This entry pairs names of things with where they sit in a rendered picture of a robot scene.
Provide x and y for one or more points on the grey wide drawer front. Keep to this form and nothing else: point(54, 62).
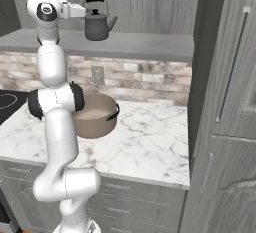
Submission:
point(150, 212)
point(150, 227)
point(153, 192)

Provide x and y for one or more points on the grey tall cabinet door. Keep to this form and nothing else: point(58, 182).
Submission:
point(240, 60)

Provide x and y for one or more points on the grey wall outlet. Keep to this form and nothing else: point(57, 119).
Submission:
point(98, 75)

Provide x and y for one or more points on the grey open wall cabinet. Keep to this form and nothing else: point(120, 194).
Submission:
point(140, 45)

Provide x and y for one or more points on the black stove hob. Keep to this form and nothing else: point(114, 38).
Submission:
point(9, 105)

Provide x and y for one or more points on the grey base cabinet door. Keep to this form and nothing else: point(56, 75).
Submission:
point(30, 207)

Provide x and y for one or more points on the grey narrow drawer front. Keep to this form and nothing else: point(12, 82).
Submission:
point(36, 172)

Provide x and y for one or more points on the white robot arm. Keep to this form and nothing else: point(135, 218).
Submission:
point(60, 137)

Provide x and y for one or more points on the grey short cabinet door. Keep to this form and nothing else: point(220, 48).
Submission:
point(230, 190)

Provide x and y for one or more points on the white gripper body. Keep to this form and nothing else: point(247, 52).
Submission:
point(77, 11)

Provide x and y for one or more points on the dark grey kettle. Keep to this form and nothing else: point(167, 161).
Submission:
point(96, 27)

